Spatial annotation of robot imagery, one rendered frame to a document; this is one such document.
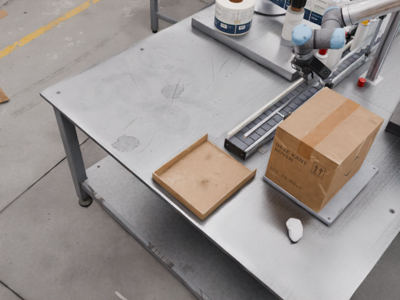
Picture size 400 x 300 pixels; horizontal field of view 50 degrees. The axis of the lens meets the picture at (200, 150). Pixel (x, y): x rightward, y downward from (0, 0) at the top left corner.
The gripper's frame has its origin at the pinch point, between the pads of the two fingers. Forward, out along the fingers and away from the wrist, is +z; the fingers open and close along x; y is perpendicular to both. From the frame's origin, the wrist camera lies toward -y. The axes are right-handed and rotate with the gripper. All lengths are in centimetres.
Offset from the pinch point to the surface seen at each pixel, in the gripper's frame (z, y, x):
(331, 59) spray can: 2.3, -1.0, -13.2
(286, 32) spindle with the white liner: 7.9, 28.4, -17.8
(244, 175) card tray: -20, -10, 55
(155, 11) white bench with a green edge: 98, 183, -25
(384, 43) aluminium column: 8.6, -14.0, -34.6
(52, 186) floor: 37, 102, 123
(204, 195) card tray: -29, -6, 70
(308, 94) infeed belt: 2.6, -2.2, 6.4
